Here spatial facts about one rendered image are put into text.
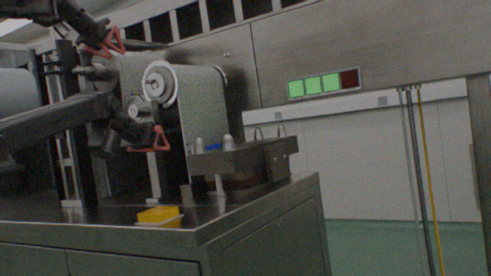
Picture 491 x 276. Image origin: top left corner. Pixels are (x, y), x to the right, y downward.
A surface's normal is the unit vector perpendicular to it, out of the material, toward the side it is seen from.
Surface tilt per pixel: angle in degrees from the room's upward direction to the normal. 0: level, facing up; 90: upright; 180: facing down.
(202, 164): 90
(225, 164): 90
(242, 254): 90
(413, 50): 90
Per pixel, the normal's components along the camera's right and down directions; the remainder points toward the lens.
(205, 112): 0.82, -0.08
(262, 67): -0.55, 0.12
